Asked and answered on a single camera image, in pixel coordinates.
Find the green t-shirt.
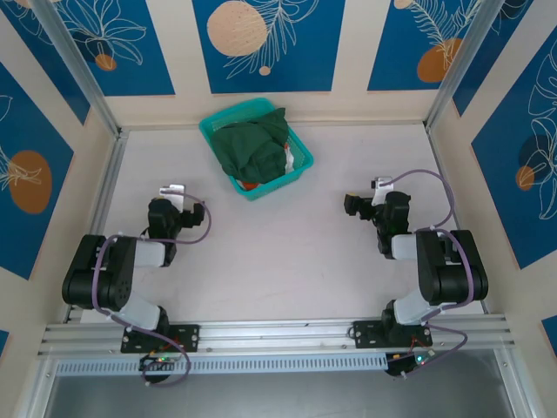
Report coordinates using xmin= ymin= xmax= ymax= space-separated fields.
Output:
xmin=211 ymin=107 xmax=292 ymax=185

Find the teal plastic basket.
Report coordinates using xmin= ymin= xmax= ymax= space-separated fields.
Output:
xmin=198 ymin=98 xmax=316 ymax=203

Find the white and orange t-shirt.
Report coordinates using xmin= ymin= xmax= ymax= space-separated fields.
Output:
xmin=237 ymin=141 xmax=306 ymax=192

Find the grey metal sheet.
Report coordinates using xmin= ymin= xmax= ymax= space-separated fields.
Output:
xmin=41 ymin=347 xmax=521 ymax=418

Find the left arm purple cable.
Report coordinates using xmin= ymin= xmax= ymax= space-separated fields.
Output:
xmin=92 ymin=195 xmax=213 ymax=388

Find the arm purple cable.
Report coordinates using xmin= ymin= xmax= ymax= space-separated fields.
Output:
xmin=388 ymin=168 xmax=475 ymax=380
xmin=92 ymin=195 xmax=213 ymax=388

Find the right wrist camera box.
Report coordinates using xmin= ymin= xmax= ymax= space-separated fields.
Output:
xmin=371 ymin=175 xmax=395 ymax=203

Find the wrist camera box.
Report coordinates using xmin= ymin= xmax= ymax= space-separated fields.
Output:
xmin=158 ymin=184 xmax=187 ymax=206
xmin=371 ymin=175 xmax=395 ymax=203

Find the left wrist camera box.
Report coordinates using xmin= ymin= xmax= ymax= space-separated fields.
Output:
xmin=158 ymin=184 xmax=187 ymax=206

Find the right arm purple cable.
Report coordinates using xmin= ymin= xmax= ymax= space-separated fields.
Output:
xmin=388 ymin=168 xmax=475 ymax=380

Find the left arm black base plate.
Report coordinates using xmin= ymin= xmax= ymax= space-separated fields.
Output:
xmin=120 ymin=323 xmax=202 ymax=354

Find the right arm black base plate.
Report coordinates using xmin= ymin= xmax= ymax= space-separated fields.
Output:
xmin=352 ymin=320 xmax=433 ymax=350

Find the aluminium mounting rail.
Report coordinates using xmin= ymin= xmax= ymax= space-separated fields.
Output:
xmin=36 ymin=313 xmax=520 ymax=357

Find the grey slotted cable duct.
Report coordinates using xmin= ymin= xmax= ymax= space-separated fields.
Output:
xmin=53 ymin=353 xmax=392 ymax=377

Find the aluminium frame post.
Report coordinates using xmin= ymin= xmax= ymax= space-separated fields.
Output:
xmin=30 ymin=0 xmax=124 ymax=137
xmin=423 ymin=0 xmax=507 ymax=132

